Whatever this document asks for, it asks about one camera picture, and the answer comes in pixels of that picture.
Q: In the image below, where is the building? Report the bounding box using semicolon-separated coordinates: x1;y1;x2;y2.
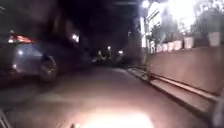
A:
126;0;224;66

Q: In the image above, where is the stone step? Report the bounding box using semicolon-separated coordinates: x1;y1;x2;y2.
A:
126;66;221;118

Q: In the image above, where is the row of potted plants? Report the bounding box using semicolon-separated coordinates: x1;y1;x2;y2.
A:
148;9;224;54

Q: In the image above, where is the dark car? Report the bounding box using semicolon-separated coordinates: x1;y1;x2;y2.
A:
0;30;85;84

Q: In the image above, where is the robot's own part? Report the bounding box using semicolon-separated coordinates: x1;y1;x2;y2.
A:
69;123;81;128

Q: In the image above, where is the dark asphalt road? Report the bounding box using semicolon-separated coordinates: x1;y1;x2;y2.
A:
0;65;214;128

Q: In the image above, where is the low wall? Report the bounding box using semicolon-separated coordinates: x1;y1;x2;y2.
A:
145;45;224;97

